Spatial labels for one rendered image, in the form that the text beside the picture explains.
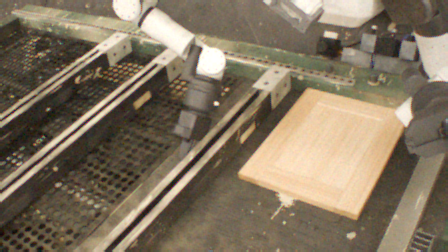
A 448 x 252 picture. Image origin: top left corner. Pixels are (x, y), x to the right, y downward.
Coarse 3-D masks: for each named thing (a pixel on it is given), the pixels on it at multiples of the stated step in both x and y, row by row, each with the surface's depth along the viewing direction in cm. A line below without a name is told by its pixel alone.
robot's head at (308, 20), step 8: (272, 0) 90; (280, 0) 89; (288, 0) 89; (320, 0) 89; (272, 8) 91; (280, 8) 91; (296, 8) 88; (312, 8) 88; (320, 8) 90; (288, 16) 90; (304, 16) 87; (312, 16) 88; (320, 16) 91; (296, 24) 90; (304, 24) 88; (312, 24) 90; (304, 32) 89
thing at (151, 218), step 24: (288, 72) 145; (264, 96) 137; (240, 120) 130; (216, 144) 124; (240, 144) 131; (192, 168) 118; (216, 168) 124; (168, 192) 114; (192, 192) 118; (144, 216) 111; (168, 216) 112; (120, 240) 106; (144, 240) 106
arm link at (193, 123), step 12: (192, 96) 124; (204, 96) 123; (192, 108) 125; (204, 108) 123; (216, 108) 126; (180, 120) 125; (192, 120) 123; (204, 120) 126; (180, 132) 122; (192, 132) 122; (204, 132) 127
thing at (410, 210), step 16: (432, 160) 110; (416, 176) 107; (432, 176) 106; (416, 192) 103; (400, 208) 100; (416, 208) 100; (400, 224) 97; (416, 224) 96; (384, 240) 95; (400, 240) 94
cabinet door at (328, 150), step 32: (320, 96) 141; (288, 128) 132; (320, 128) 130; (352, 128) 128; (384, 128) 125; (256, 160) 124; (288, 160) 123; (320, 160) 120; (352, 160) 118; (384, 160) 116; (288, 192) 114; (320, 192) 111; (352, 192) 109
